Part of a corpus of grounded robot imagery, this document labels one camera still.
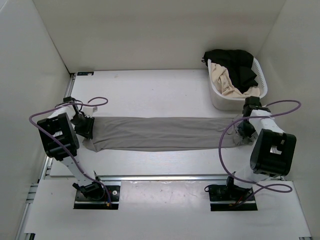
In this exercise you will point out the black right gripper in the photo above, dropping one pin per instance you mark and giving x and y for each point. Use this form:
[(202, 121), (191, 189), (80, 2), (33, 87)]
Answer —
[(244, 132)]

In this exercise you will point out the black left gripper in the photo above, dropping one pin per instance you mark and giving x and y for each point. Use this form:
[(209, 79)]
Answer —
[(87, 131)]

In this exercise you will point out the grey trousers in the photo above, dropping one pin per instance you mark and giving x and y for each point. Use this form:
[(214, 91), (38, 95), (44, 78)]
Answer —
[(163, 134)]

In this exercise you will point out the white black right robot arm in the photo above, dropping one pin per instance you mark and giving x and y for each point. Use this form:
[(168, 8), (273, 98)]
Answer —
[(273, 150)]

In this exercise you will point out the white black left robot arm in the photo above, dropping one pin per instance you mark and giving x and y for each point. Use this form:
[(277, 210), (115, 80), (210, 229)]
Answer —
[(59, 136)]

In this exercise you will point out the white laundry basket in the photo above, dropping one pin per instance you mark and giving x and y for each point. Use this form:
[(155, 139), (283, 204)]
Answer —
[(223, 103)]

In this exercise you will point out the dark label sticker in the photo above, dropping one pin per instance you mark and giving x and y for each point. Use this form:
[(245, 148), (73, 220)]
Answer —
[(85, 73)]

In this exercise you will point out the beige garment in basket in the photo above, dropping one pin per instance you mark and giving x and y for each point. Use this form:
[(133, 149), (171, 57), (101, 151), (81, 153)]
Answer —
[(223, 84)]

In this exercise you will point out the black garment in basket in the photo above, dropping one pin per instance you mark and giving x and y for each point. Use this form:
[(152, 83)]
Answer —
[(238, 63)]

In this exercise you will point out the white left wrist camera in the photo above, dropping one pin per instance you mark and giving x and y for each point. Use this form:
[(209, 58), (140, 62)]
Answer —
[(88, 111)]

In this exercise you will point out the aluminium frame rail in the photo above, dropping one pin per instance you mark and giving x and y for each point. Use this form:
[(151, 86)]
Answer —
[(48, 161)]

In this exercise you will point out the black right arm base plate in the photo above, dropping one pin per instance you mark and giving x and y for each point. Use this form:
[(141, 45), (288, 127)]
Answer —
[(224, 199)]

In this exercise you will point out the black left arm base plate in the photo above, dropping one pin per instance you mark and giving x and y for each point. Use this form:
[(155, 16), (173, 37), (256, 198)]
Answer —
[(99, 202)]

